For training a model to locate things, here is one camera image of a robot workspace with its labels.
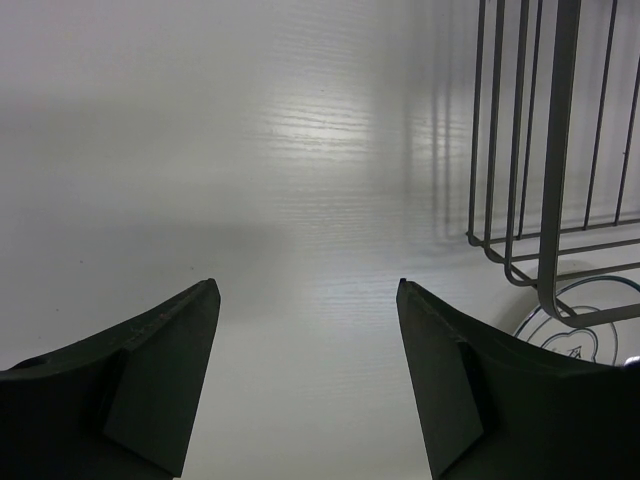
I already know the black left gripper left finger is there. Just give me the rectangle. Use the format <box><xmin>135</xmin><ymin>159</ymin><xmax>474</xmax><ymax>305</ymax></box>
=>
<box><xmin>1</xmin><ymin>279</ymin><xmax>221</xmax><ymax>479</ymax></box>

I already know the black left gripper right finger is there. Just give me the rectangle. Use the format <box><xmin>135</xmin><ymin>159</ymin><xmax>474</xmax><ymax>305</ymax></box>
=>
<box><xmin>396</xmin><ymin>280</ymin><xmax>639</xmax><ymax>479</ymax></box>

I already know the grey rimmed clear plate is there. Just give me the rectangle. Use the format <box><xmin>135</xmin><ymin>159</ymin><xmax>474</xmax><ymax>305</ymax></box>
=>
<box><xmin>514</xmin><ymin>275</ymin><xmax>639</xmax><ymax>366</ymax></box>

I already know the grey wire dish rack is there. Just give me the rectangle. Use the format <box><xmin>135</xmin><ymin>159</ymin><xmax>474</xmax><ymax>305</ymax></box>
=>
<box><xmin>467</xmin><ymin>1</ymin><xmax>639</xmax><ymax>328</ymax></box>

